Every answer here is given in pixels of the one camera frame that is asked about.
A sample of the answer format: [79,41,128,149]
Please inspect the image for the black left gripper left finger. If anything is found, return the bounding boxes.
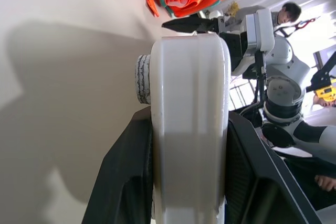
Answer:
[81,110,155,224]

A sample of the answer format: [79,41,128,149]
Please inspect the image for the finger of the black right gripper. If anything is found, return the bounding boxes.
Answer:
[161,15,211,35]

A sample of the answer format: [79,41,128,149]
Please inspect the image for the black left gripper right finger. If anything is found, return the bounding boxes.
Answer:
[224,111,323,224]

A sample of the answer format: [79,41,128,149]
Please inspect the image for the bare bystander hand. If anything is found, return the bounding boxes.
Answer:
[314,174,336,194]

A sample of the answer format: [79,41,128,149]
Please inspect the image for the yellow dried flowers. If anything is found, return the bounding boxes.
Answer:
[226,1,240,17]

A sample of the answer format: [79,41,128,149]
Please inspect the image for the dark-haired bystander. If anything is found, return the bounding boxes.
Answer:
[270,2,302,26]

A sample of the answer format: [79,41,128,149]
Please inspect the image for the red and black background gripper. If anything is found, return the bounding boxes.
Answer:
[293,16,322,30]

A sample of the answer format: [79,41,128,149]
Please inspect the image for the yellow and black device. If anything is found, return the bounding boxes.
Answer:
[314,78,336,103]

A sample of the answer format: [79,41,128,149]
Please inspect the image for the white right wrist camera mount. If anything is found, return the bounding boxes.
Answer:
[245,8,275,52]

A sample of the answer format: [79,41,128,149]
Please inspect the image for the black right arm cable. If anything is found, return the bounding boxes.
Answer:
[240,50,267,120]

